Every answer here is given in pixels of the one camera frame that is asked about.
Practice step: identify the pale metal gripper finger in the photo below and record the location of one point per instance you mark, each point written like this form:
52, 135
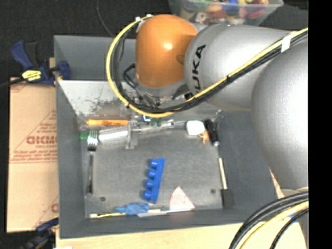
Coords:
131, 140
133, 125

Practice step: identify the silver cylinder with green cap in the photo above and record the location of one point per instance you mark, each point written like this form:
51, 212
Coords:
112, 136

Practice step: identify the orange marker pen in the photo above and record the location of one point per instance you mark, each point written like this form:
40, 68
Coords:
107, 123

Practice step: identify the silver metal fork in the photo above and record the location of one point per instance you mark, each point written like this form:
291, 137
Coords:
92, 139

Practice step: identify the blue studded toy block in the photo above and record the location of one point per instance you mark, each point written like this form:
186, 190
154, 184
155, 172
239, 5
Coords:
155, 180

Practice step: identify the grey metal bin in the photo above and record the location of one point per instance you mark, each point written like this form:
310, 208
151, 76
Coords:
181, 170

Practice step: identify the blue crumpled cloth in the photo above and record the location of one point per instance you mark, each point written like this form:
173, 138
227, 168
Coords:
133, 208

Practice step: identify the pale thin strip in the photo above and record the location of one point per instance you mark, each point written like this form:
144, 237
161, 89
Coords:
153, 213

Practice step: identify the pale pink triangular piece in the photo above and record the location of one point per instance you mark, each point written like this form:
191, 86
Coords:
180, 200

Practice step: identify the pale wooden stick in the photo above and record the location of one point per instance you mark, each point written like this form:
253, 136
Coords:
223, 174

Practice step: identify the brown cardboard board, red print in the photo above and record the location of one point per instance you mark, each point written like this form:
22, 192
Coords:
31, 180

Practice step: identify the black cylinder on white bracket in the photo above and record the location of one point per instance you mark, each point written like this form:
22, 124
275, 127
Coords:
213, 132

